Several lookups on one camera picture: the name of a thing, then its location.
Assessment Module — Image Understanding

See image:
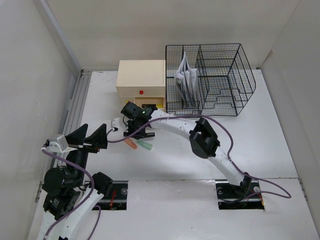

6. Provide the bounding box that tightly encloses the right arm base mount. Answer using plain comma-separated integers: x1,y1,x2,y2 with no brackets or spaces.
215,180,265,210

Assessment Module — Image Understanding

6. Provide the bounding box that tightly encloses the cream wooden drawer cabinet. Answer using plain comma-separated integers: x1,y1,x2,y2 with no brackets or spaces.
116,59,166,110

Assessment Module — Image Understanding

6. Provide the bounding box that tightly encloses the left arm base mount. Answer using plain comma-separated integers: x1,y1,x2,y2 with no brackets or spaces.
94,180,129,211

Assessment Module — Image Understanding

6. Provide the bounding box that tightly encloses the orange highlighter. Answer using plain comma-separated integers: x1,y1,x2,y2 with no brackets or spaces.
124,138,138,150

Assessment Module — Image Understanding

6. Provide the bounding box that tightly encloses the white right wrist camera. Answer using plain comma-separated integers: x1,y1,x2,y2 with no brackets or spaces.
106,117,124,132

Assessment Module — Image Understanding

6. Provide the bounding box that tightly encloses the green highlighter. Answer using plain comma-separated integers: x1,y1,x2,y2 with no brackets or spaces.
136,140,153,151

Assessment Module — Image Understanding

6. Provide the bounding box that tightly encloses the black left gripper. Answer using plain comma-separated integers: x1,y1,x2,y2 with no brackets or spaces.
65,122,107,186

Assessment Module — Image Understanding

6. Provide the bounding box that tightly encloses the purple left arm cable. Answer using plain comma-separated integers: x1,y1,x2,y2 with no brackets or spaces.
41,147,102,240

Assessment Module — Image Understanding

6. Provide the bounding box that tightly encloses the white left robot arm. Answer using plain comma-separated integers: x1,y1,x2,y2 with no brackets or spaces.
37,123,116,240

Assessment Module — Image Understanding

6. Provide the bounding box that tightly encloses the black wire mesh organizer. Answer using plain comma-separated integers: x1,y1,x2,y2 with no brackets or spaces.
165,43,256,117

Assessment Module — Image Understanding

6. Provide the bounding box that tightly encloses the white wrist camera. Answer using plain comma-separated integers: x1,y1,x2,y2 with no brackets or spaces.
42,134,76,153
106,117,124,132

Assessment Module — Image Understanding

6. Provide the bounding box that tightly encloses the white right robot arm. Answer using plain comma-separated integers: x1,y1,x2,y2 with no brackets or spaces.
120,101,252,197

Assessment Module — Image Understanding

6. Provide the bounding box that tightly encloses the yellow black highlighter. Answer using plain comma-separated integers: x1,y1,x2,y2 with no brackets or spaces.
141,103,157,108

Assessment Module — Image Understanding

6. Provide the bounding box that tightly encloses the white instruction booklet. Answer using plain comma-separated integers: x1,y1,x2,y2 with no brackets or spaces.
174,51,197,107

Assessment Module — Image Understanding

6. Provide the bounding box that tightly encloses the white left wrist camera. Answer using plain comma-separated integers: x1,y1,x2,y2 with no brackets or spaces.
42,134,76,153

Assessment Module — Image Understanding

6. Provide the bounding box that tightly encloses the aluminium rail frame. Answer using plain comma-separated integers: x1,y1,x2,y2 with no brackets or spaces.
34,68,91,203

